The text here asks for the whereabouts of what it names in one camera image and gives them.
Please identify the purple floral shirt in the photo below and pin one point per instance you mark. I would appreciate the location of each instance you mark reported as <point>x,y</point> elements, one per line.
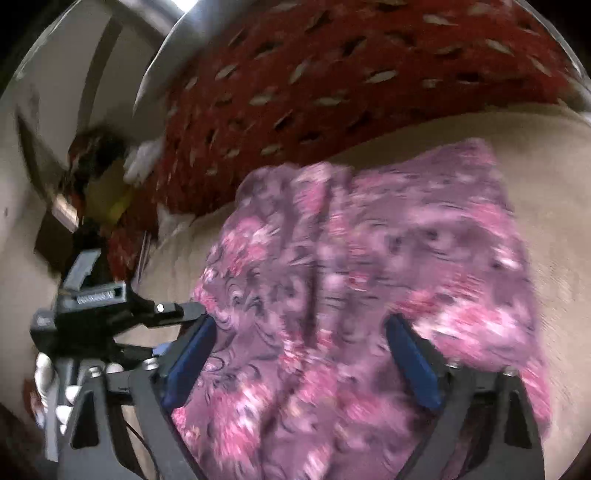
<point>369,286</point>

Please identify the cream cloth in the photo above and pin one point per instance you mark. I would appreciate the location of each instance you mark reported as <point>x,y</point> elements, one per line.
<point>173,219</point>

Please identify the white plastic bag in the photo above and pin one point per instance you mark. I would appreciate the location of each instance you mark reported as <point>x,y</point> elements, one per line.
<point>143,161</point>

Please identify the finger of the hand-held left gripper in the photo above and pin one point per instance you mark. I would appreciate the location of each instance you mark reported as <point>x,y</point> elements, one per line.
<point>178,311</point>
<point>138,353</point>

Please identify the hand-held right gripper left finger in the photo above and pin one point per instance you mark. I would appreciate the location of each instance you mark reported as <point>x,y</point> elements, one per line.
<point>187,364</point>

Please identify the person's left hand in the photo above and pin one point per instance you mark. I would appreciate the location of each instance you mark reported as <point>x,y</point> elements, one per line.
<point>46,383</point>

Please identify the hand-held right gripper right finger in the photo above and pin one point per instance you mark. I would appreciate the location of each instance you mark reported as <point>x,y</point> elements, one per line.
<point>415,364</point>

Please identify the dark pile of clothes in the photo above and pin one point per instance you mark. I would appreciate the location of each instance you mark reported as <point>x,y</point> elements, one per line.
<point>94,152</point>

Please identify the beige fleece blanket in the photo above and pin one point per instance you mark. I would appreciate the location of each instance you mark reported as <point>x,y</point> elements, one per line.
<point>554,194</point>

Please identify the grey pillow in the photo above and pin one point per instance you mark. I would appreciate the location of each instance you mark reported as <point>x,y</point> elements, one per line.
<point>184,41</point>

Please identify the red patterned bolster pillow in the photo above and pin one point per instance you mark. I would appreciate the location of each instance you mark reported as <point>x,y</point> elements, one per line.
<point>369,60</point>

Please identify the yellow bag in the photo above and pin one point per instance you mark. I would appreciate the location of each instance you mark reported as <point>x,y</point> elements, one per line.
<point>108,198</point>

